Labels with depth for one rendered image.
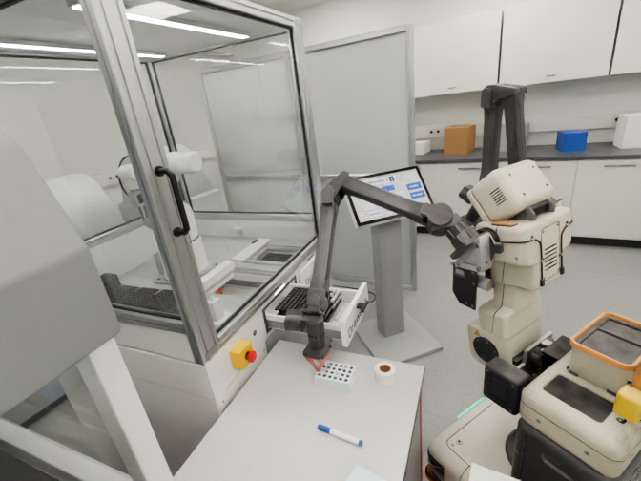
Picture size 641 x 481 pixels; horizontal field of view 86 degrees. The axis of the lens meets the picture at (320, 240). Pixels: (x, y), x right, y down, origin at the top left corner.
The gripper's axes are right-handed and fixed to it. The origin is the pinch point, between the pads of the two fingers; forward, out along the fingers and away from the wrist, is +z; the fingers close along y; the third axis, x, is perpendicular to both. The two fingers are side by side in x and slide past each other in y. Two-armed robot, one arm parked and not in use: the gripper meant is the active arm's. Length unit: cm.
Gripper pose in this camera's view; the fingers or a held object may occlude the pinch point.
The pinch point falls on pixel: (320, 365)
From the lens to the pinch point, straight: 125.0
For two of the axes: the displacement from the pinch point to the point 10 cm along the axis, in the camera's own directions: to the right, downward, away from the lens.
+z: 0.9, 9.2, 3.7
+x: 9.1, 0.8, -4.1
